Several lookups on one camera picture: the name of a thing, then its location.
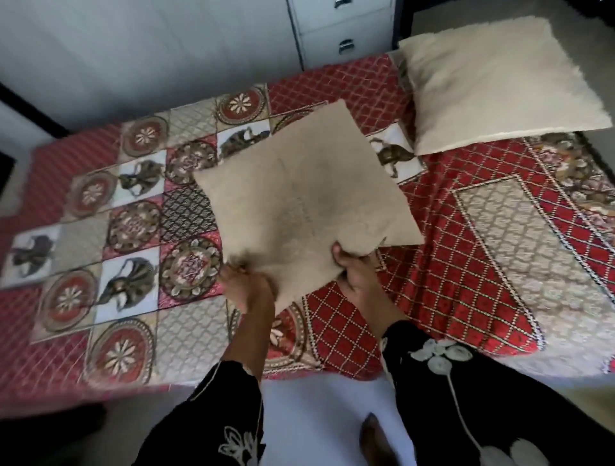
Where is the person's right hand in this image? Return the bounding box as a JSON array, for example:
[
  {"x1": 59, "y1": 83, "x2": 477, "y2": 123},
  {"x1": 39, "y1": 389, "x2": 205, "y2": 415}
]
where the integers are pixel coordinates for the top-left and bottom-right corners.
[{"x1": 331, "y1": 241, "x2": 385, "y2": 308}]

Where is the person's left hand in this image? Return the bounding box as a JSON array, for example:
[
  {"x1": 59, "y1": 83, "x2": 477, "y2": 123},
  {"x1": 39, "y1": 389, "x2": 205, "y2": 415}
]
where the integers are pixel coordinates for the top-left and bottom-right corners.
[{"x1": 218, "y1": 261, "x2": 277, "y2": 316}]

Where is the beige pillow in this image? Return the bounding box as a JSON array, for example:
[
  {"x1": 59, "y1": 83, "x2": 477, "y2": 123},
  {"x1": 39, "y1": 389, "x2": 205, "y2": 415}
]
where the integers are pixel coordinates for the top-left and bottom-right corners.
[
  {"x1": 193, "y1": 99, "x2": 425, "y2": 313},
  {"x1": 398, "y1": 15, "x2": 614, "y2": 156}
]

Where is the red patterned bedsheet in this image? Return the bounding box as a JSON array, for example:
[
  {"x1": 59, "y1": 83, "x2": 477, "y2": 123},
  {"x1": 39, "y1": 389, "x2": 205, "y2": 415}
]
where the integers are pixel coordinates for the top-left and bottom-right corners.
[{"x1": 0, "y1": 52, "x2": 615, "y2": 404}]

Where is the person's left forearm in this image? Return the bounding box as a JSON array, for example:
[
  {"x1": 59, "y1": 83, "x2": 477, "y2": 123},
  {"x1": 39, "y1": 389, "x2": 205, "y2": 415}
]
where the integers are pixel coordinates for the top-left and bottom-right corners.
[{"x1": 220, "y1": 307, "x2": 277, "y2": 383}]

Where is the person's right forearm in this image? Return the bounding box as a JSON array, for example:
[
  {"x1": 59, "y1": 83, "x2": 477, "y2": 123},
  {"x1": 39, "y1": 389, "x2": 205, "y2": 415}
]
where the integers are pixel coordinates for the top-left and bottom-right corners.
[{"x1": 355, "y1": 287, "x2": 409, "y2": 339}]

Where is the black floral blouse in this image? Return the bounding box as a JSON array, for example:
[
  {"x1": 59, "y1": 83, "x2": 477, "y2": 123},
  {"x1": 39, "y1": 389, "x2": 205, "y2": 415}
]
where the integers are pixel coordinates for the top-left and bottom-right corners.
[{"x1": 132, "y1": 320, "x2": 615, "y2": 466}]

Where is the white wardrobe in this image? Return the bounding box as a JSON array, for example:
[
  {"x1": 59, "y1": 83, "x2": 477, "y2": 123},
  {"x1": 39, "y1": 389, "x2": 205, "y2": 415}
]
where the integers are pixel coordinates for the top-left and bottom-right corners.
[{"x1": 0, "y1": 0, "x2": 397, "y2": 131}]

